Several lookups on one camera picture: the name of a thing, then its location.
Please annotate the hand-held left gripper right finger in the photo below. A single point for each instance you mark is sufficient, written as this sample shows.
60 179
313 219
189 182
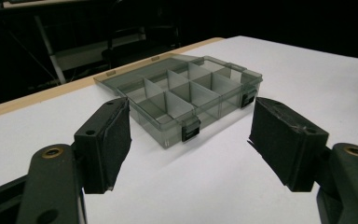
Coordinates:
287 143

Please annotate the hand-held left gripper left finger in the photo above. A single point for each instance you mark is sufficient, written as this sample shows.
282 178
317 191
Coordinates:
104 149

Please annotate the smoky clear plastic compartment box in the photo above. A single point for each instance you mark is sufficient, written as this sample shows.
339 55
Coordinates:
195 93

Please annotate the white shelf board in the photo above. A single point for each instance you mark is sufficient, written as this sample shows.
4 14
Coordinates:
87 53

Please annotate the white metal stand pole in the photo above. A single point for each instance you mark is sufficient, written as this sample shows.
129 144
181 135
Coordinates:
52 53

